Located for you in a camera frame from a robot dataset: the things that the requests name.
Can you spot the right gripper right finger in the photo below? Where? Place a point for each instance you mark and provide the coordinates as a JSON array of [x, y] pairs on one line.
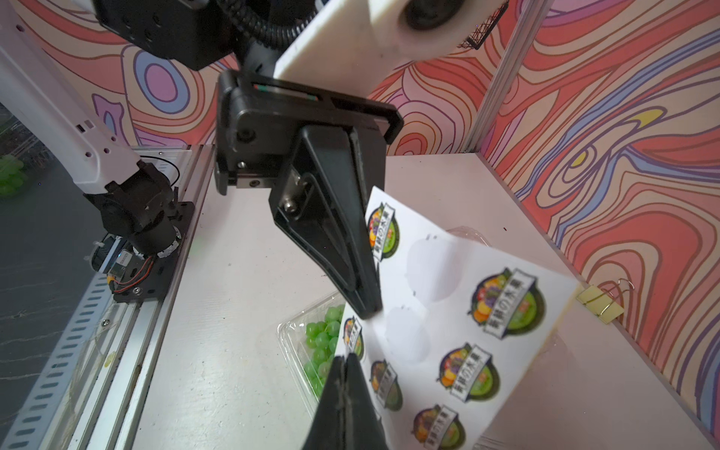
[[362, 426]]

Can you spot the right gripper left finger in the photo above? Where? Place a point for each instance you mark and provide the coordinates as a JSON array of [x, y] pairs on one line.
[[326, 428]]

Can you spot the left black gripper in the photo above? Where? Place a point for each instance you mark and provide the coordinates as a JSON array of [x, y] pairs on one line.
[[322, 190]]

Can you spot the white fruit sticker sheet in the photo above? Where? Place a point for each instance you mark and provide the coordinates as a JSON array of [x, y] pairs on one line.
[[460, 324]]

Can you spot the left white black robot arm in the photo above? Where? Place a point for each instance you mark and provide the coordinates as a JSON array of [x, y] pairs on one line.
[[134, 200]]

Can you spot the clear box black green grapes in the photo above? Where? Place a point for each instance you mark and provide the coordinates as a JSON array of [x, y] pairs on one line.
[[308, 342]]

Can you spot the yellow binder clip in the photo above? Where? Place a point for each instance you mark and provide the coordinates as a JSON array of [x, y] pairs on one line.
[[605, 304]]

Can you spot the black wire basket back wall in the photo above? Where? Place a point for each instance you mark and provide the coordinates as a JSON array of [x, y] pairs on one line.
[[477, 38]]

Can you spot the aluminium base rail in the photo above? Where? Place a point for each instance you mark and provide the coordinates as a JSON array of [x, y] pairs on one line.
[[75, 365]]

